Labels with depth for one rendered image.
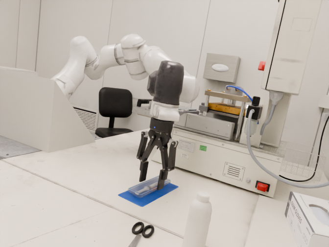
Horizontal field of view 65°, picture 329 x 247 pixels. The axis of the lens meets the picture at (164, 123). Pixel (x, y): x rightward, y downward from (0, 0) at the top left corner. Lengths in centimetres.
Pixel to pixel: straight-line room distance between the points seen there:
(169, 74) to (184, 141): 41
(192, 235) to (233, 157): 52
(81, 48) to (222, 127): 80
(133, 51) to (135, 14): 202
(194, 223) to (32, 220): 38
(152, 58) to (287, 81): 51
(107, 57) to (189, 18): 168
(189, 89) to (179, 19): 211
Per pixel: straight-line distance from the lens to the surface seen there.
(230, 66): 257
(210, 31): 281
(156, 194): 89
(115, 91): 294
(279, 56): 104
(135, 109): 129
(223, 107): 112
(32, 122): 124
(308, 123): 264
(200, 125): 109
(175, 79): 79
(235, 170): 108
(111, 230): 69
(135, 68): 124
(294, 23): 106
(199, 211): 59
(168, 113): 76
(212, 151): 108
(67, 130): 123
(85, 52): 142
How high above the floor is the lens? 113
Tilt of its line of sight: 10 degrees down
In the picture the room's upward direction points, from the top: 9 degrees clockwise
